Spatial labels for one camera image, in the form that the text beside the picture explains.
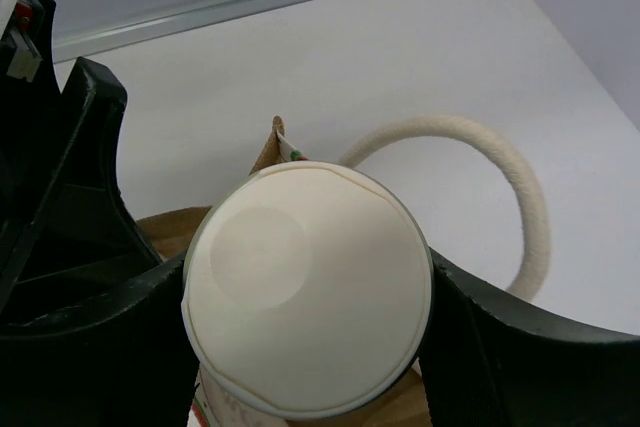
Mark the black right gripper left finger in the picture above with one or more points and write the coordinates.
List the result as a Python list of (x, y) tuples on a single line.
[(121, 358)]

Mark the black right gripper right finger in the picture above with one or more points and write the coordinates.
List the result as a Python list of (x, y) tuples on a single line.
[(491, 359)]

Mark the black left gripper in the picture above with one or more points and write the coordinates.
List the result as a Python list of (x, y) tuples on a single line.
[(66, 233)]

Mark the burlap canvas bag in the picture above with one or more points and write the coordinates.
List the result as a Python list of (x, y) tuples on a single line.
[(404, 404)]

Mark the white-capped pale green bottle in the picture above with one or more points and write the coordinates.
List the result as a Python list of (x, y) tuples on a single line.
[(308, 290)]

